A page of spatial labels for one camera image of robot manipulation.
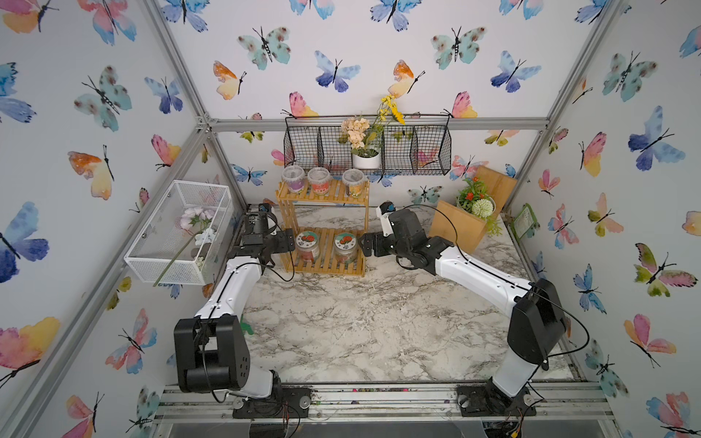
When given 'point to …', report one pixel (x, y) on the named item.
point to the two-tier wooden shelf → (324, 250)
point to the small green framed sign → (525, 221)
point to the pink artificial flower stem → (193, 219)
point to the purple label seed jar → (294, 178)
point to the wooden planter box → (462, 229)
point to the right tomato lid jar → (345, 247)
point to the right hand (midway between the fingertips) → (372, 234)
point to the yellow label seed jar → (353, 180)
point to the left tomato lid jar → (308, 245)
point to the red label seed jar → (319, 178)
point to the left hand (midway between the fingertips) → (281, 231)
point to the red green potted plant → (475, 200)
